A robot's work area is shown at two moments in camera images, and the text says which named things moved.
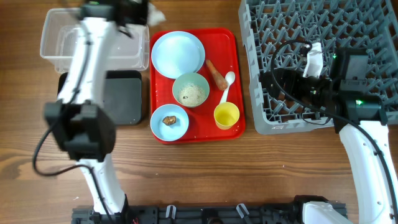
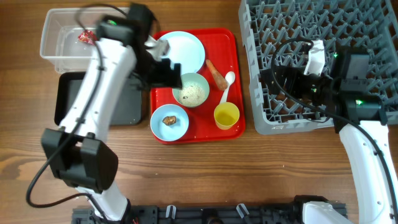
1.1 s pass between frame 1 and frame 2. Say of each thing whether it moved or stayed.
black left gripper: moved
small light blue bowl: stayed
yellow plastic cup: stayed
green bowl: stayed
